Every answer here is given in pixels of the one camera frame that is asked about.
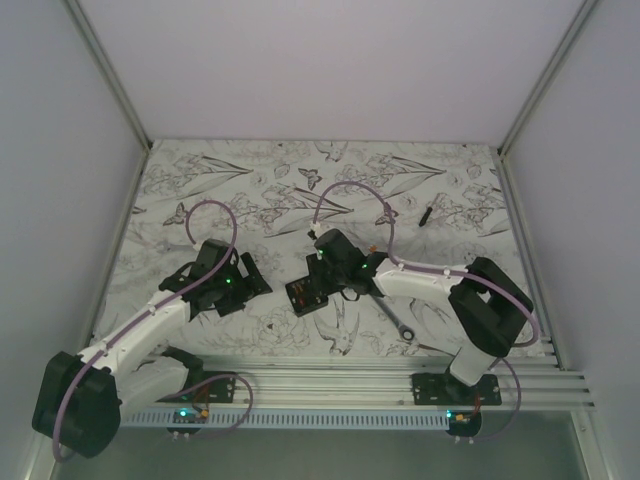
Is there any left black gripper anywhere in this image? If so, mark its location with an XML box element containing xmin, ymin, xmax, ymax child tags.
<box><xmin>212</xmin><ymin>253</ymin><xmax>271</xmax><ymax>316</ymax></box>

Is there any black fuse box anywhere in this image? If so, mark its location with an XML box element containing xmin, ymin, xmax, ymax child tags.
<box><xmin>285</xmin><ymin>275</ymin><xmax>329</xmax><ymax>317</ymax></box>

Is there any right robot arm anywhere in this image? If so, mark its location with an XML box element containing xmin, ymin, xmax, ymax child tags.
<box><xmin>309</xmin><ymin>224</ymin><xmax>539</xmax><ymax>405</ymax></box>

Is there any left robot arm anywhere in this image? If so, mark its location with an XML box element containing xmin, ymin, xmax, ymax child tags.
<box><xmin>31</xmin><ymin>239</ymin><xmax>272</xmax><ymax>458</ymax></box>

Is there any silver ratchet wrench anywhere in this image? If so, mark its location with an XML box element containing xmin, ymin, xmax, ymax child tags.
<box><xmin>372</xmin><ymin>297</ymin><xmax>415</xmax><ymax>342</ymax></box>

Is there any floral patterned mat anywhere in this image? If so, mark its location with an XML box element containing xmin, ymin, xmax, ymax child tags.
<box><xmin>93</xmin><ymin>140</ymin><xmax>526</xmax><ymax>357</ymax></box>

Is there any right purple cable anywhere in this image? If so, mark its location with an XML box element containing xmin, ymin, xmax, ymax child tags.
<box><xmin>311</xmin><ymin>181</ymin><xmax>540</xmax><ymax>443</ymax></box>

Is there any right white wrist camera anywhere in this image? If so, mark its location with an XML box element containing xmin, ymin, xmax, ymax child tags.
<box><xmin>307</xmin><ymin>224</ymin><xmax>323</xmax><ymax>241</ymax></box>

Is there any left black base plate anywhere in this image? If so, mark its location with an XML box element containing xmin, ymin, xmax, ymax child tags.
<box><xmin>159</xmin><ymin>370</ymin><xmax>236</xmax><ymax>405</ymax></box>

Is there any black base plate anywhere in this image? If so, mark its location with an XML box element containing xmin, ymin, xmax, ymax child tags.
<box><xmin>410</xmin><ymin>373</ymin><xmax>502</xmax><ymax>407</ymax></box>
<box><xmin>159</xmin><ymin>370</ymin><xmax>236</xmax><ymax>405</ymax></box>

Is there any grey slotted cable duct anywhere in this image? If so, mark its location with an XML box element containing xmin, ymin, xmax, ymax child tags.
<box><xmin>122</xmin><ymin>407</ymin><xmax>453</xmax><ymax>431</ymax></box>

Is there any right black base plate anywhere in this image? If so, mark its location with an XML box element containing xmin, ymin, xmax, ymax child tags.
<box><xmin>410</xmin><ymin>373</ymin><xmax>502</xmax><ymax>407</ymax></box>

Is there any aluminium rail frame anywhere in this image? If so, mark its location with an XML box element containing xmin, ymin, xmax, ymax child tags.
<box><xmin>210</xmin><ymin>357</ymin><xmax>595</xmax><ymax>411</ymax></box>

